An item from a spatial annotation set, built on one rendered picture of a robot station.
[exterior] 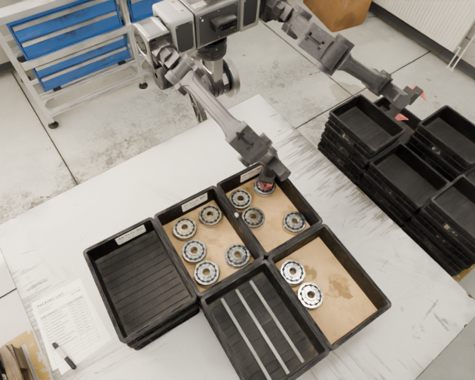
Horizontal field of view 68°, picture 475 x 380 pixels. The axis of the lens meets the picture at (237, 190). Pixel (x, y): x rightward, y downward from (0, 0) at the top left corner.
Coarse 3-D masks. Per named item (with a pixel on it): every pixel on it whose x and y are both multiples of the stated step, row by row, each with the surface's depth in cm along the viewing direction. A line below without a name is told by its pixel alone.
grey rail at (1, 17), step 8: (32, 0) 222; (40, 0) 222; (48, 0) 222; (56, 0) 223; (64, 0) 226; (72, 0) 229; (0, 8) 216; (8, 8) 216; (16, 8) 217; (24, 8) 217; (32, 8) 218; (40, 8) 221; (48, 8) 224; (0, 16) 212; (8, 16) 213; (16, 16) 216; (24, 16) 219; (0, 24) 214
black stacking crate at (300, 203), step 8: (240, 176) 160; (256, 176) 169; (224, 184) 157; (232, 184) 161; (240, 184) 165; (280, 184) 164; (288, 184) 157; (288, 192) 161; (296, 200) 157; (296, 208) 161; (304, 208) 154; (240, 216) 148; (312, 216) 151; (312, 224) 154
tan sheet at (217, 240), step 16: (224, 224) 156; (176, 240) 151; (208, 240) 151; (224, 240) 152; (240, 240) 152; (208, 256) 147; (224, 256) 148; (192, 272) 144; (208, 272) 144; (224, 272) 144
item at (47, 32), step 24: (96, 0) 238; (24, 24) 223; (48, 24) 232; (72, 24) 242; (96, 24) 252; (120, 24) 263; (24, 48) 234; (48, 48) 244; (96, 48) 263; (120, 48) 275; (48, 72) 256; (72, 72) 267
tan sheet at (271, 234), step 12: (252, 180) 168; (228, 192) 164; (252, 192) 165; (276, 192) 165; (252, 204) 161; (264, 204) 161; (276, 204) 162; (288, 204) 162; (276, 216) 158; (264, 228) 155; (276, 228) 155; (264, 240) 152; (276, 240) 152
